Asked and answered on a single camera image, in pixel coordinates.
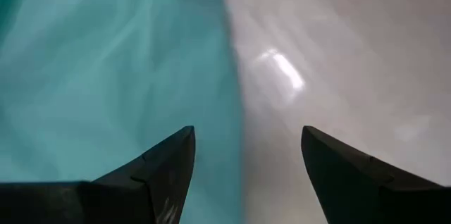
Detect teal drawstring shorts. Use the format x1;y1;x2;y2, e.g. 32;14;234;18
0;0;245;224

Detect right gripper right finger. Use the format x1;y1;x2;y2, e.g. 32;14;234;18
301;125;451;224

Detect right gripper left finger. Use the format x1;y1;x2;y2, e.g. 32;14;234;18
0;125;197;224

